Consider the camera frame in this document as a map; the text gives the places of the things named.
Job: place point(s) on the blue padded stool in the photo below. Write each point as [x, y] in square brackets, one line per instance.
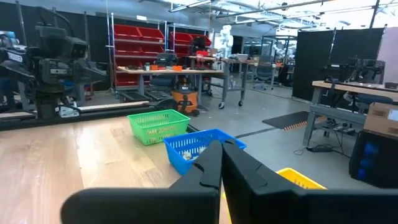
[373, 99]

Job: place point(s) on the black partition wall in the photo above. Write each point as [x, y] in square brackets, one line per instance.
[314, 62]

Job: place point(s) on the grey rolling cart table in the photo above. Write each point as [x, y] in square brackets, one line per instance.
[231, 81]

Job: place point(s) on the black tool case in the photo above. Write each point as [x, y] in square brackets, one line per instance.
[166, 59]

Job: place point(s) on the yellow plastic basket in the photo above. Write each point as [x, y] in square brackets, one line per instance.
[298, 179]

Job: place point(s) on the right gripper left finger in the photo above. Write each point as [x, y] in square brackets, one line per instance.
[140, 207]

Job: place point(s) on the wooden top workbench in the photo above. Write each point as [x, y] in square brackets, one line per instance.
[168, 72]

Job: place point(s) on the red bin storage shelf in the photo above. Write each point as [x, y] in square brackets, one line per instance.
[183, 39]
[136, 43]

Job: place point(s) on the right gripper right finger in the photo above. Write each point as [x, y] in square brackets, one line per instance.
[311, 208]

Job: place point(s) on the black orange striped mat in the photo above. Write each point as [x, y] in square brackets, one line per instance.
[289, 119]

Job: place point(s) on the green plastic basket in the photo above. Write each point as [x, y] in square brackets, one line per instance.
[158, 126]

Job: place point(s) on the light wooden desk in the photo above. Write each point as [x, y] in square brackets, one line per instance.
[335, 85]

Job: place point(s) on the black cabinet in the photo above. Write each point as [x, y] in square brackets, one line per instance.
[373, 160]

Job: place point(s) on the grey office chair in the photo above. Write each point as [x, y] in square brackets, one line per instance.
[264, 71]

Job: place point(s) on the grey skull decoration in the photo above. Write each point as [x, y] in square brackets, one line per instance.
[202, 150]
[187, 155]

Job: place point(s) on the orange shop vacuum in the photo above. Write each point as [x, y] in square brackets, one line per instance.
[186, 99]

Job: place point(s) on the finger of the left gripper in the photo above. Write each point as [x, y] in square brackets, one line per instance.
[81, 71]
[98, 72]

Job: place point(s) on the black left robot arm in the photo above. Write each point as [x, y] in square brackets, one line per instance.
[46, 93]

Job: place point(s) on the cardboard box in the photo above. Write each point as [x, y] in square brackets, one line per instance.
[381, 119]

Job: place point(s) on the background black robot arm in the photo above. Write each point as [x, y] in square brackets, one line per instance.
[340, 71]

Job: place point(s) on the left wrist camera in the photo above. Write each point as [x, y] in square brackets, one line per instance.
[74, 46]

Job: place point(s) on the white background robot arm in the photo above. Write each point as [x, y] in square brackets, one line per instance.
[226, 39]

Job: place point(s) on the black power strip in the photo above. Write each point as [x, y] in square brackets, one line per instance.
[319, 148]

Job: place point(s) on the blue plastic basket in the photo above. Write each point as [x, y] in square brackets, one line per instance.
[183, 141]

